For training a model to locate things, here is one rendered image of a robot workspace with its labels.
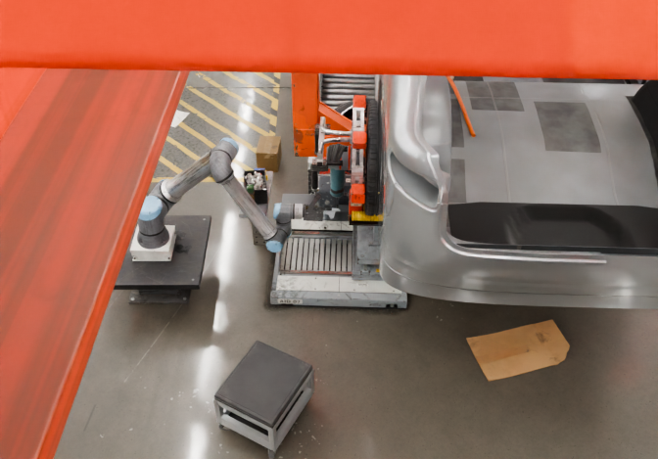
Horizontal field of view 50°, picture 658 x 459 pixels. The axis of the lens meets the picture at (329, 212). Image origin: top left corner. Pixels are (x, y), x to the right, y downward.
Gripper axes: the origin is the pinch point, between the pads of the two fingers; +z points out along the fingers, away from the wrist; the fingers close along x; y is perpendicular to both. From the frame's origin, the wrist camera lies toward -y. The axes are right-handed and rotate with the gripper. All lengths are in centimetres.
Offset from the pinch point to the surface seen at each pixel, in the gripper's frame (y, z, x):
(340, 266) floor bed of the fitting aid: 34, 3, -48
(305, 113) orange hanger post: -61, -22, -30
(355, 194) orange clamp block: -7.0, 9.4, 28.0
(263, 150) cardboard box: -48, -57, -115
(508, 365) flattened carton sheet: 85, 100, -1
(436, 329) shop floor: 68, 61, -20
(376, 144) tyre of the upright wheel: -33, 19, 33
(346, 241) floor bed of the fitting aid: 18, 6, -65
